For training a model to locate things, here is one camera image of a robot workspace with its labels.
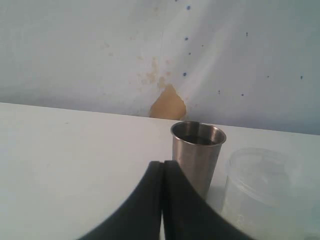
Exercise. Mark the stainless steel cup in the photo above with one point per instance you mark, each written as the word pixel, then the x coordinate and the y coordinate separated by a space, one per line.
pixel 196 147

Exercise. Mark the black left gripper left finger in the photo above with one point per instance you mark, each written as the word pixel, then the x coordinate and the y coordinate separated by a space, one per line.
pixel 139 217

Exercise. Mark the translucent plastic container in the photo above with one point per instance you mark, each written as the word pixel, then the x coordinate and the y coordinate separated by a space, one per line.
pixel 272 196

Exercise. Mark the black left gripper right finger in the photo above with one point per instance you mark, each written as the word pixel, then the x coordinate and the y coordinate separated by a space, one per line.
pixel 187 216

